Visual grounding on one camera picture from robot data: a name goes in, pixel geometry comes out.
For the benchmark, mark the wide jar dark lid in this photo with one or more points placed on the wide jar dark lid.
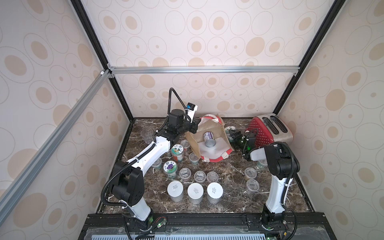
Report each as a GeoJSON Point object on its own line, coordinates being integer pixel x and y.
{"type": "Point", "coordinates": [214, 192]}

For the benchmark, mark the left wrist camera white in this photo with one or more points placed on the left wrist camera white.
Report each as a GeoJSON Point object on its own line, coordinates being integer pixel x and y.
{"type": "Point", "coordinates": [191, 110]}

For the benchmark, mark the seed jar green label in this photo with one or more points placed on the seed jar green label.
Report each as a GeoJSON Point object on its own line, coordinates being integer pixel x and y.
{"type": "Point", "coordinates": [194, 159]}

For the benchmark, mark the wide jar pineapple lid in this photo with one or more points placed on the wide jar pineapple lid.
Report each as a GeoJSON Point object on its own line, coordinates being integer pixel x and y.
{"type": "Point", "coordinates": [177, 152]}

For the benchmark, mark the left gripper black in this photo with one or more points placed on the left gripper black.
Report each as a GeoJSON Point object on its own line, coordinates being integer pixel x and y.
{"type": "Point", "coordinates": [194, 125]}

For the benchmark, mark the aluminium rail left wall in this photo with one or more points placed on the aluminium rail left wall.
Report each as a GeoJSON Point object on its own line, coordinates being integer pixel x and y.
{"type": "Point", "coordinates": [23, 181]}

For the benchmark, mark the horizontal aluminium rail back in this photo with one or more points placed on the horizontal aluminium rail back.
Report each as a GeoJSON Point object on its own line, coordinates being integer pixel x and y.
{"type": "Point", "coordinates": [199, 70]}

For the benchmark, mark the wide jar white bottom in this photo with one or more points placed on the wide jar white bottom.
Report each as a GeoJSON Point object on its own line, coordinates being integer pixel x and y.
{"type": "Point", "coordinates": [195, 193]}

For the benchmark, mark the seed jar orange label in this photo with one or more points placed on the seed jar orange label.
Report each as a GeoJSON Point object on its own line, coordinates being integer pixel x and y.
{"type": "Point", "coordinates": [200, 177]}

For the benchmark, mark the wide jar purple flower label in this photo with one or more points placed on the wide jar purple flower label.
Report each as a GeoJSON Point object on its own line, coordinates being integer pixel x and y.
{"type": "Point", "coordinates": [170, 169]}

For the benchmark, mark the clear plastic cup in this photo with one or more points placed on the clear plastic cup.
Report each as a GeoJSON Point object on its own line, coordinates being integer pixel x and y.
{"type": "Point", "coordinates": [147, 135]}

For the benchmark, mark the seed jar yellow label back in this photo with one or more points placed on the seed jar yellow label back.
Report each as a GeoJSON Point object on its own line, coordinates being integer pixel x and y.
{"type": "Point", "coordinates": [262, 164]}

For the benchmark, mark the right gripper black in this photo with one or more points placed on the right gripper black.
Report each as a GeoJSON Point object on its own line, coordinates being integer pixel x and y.
{"type": "Point", "coordinates": [243, 141]}

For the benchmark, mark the red burlap canvas bag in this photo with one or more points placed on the red burlap canvas bag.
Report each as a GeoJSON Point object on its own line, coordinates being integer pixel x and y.
{"type": "Point", "coordinates": [222, 149]}

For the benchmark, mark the small jar red label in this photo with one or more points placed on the small jar red label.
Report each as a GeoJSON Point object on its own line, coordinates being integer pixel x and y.
{"type": "Point", "coordinates": [185, 174]}

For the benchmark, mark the seed jar red label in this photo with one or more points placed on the seed jar red label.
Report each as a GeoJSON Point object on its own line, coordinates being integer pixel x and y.
{"type": "Point", "coordinates": [250, 173]}

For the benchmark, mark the red silver toaster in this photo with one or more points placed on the red silver toaster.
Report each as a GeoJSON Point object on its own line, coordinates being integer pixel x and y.
{"type": "Point", "coordinates": [270, 129]}

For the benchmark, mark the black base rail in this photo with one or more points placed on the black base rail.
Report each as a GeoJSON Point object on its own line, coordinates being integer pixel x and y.
{"type": "Point", "coordinates": [301, 226]}

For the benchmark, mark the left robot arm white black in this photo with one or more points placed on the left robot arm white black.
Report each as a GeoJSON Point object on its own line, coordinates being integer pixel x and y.
{"type": "Point", "coordinates": [126, 187]}

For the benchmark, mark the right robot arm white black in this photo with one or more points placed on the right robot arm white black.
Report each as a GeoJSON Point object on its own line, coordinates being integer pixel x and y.
{"type": "Point", "coordinates": [282, 165]}

